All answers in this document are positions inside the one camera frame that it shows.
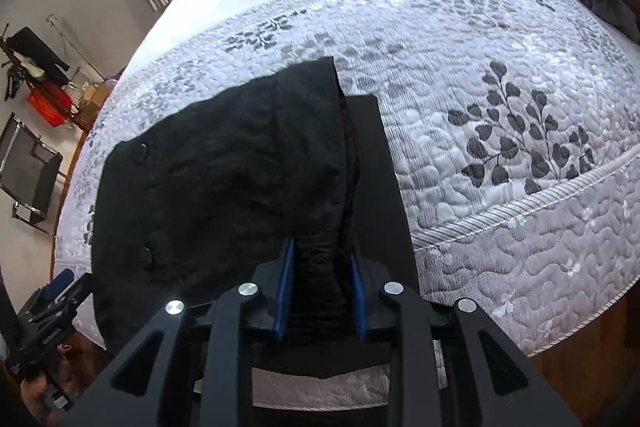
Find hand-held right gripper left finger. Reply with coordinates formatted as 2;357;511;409
60;237;297;427

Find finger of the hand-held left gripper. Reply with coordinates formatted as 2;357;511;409
40;269;76;302

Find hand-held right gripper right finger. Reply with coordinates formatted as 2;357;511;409
349;251;583;427

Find black quilted pants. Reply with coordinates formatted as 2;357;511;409
91;56;426;380

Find person's left hand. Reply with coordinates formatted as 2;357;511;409
20;347;76;427

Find black folding chair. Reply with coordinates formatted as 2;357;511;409
0;112;63;235

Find red basket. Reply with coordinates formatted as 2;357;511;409
26;84;73;128

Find cardboard box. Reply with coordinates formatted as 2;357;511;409
77;84;108;118

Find dark hanging clothes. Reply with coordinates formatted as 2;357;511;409
7;27;71;82

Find metal clothes stand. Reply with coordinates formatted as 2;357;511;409
46;13;101;80

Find grey floral quilted bedspread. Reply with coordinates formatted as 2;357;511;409
52;0;640;413

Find wire rack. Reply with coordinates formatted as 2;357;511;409
65;67;96;100

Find wooden bed frame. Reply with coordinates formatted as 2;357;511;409
530;287;640;408

